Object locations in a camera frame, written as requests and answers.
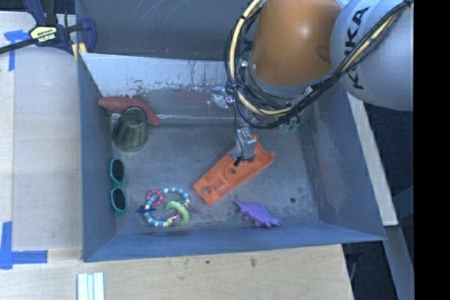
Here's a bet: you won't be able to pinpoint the green translucent cup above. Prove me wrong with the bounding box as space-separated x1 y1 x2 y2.
111 106 149 153

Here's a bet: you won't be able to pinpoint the grey metal bin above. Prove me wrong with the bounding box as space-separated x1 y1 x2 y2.
73 0 388 263

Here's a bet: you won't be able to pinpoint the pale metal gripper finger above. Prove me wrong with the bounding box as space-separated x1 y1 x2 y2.
229 129 251 167
243 135 259 162

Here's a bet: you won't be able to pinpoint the multicoloured ring rattle toy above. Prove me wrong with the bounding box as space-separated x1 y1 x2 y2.
136 186 192 228

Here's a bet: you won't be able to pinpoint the purple toy dinosaur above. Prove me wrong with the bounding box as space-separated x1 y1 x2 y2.
233 200 283 229

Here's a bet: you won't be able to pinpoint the red-brown toy sweet potato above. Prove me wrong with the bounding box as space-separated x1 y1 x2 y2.
97 96 162 126

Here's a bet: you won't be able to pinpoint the orange plastic block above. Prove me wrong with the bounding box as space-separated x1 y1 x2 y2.
192 133 276 207

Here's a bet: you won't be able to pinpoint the teal sunglasses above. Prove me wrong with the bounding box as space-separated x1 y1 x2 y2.
108 157 129 217

